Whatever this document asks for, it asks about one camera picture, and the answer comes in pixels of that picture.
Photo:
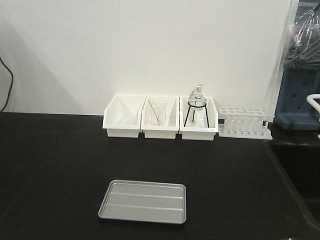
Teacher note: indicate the small beaker in bin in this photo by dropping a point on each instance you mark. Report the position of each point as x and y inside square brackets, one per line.
[160, 108]

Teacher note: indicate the silver metal tray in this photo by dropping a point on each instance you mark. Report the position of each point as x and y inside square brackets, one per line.
[144, 201]

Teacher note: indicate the thin stirring rod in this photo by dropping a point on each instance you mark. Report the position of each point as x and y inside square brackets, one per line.
[156, 116]

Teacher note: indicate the middle white storage bin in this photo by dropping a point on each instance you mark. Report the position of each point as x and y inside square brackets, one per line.
[171, 127]

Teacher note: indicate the white storage bin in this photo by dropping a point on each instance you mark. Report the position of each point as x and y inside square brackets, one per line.
[122, 116]
[171, 127]
[200, 125]

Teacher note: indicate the left white storage bin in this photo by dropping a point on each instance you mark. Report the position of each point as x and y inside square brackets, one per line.
[122, 116]

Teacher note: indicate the glass alcohol lamp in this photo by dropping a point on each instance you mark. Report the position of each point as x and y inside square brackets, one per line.
[196, 100]

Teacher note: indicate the right white storage bin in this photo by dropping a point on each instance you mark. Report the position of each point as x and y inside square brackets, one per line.
[200, 125]

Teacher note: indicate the white test tube rack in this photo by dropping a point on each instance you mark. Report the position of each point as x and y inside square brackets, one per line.
[244, 123]

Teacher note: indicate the black lab sink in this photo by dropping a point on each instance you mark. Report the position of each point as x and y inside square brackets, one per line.
[296, 168]

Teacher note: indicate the blue plastic drying rack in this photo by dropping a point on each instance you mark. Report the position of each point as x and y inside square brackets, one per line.
[292, 111]

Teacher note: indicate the clear plastic wrap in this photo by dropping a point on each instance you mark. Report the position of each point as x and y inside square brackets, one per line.
[304, 51]

